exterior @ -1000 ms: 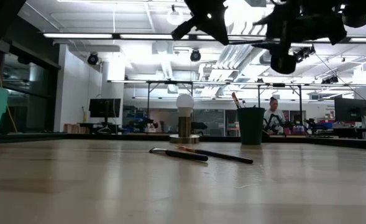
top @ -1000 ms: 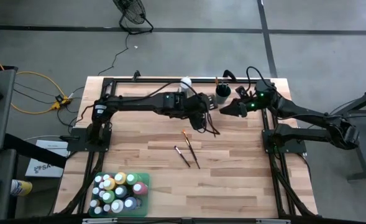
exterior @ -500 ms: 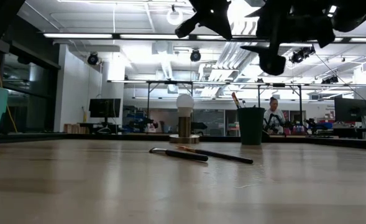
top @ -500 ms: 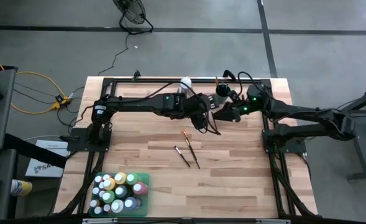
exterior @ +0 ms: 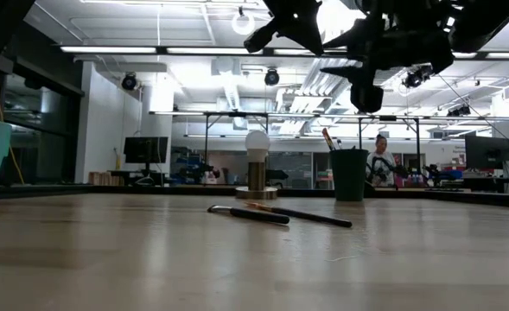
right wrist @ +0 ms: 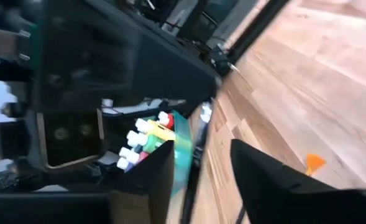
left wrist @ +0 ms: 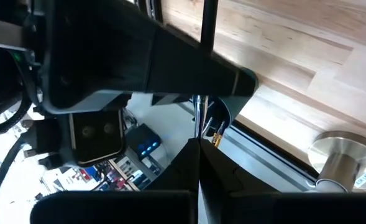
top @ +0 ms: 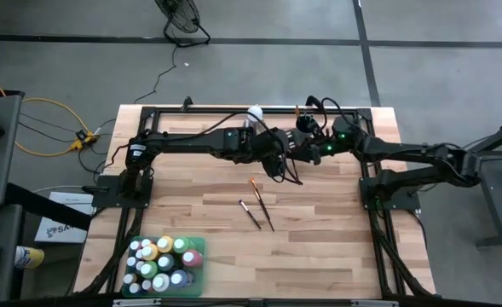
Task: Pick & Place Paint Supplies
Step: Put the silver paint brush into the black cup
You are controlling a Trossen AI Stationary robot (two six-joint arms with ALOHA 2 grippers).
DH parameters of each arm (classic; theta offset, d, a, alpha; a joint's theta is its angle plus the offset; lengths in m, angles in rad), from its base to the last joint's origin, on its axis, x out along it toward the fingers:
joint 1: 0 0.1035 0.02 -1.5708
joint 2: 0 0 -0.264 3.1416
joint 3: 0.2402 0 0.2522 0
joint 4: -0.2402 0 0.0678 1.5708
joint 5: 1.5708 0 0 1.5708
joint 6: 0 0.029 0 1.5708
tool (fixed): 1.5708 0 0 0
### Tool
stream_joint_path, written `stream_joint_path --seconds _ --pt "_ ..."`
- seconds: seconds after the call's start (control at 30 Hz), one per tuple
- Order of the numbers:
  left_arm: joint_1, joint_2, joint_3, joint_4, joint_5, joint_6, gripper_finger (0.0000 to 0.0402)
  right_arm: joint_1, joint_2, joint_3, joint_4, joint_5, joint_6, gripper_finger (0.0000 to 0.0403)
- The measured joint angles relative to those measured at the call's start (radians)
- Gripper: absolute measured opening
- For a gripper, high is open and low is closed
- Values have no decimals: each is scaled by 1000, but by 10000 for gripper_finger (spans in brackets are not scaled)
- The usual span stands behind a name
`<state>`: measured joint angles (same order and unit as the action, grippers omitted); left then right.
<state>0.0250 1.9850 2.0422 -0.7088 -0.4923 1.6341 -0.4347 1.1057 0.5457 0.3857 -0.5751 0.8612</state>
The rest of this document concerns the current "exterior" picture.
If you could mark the black background table frame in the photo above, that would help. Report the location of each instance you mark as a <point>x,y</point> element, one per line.
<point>388,117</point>
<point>237,114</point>

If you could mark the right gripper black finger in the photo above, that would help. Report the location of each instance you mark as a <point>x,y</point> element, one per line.
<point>362,86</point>
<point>349,41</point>

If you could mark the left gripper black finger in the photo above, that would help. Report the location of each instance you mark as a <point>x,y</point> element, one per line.
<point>310,41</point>

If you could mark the black ceiling spotlight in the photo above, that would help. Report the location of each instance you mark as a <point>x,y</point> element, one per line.
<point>418,77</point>
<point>271,77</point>
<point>459,111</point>
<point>129,82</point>

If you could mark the round white ceiling lamp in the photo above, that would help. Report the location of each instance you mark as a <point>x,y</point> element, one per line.
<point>243,31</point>

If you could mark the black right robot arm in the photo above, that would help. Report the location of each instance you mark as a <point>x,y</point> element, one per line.
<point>487,21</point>

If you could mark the stack of wooden blocks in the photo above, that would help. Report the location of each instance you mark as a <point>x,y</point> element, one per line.
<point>103,178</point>

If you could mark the black aluminium table frame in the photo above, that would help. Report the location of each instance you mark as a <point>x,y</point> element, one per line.
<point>64,190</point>

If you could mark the person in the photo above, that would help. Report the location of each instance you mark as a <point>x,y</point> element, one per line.
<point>381,149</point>

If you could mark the black background robot arm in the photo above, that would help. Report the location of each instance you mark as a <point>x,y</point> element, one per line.
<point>379,166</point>
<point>440,175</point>

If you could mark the dark green cup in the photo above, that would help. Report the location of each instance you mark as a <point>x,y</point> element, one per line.
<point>349,177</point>

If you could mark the black computer monitor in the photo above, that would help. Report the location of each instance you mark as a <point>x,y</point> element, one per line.
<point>146,150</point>
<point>487,151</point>

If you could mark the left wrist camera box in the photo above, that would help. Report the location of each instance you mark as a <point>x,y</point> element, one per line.
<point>258,41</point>

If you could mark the long LED light bar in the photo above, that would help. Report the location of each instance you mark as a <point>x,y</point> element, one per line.
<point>116,49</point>

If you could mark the black paintbrush silver ferrule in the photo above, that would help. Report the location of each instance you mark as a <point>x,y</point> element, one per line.
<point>254,214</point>

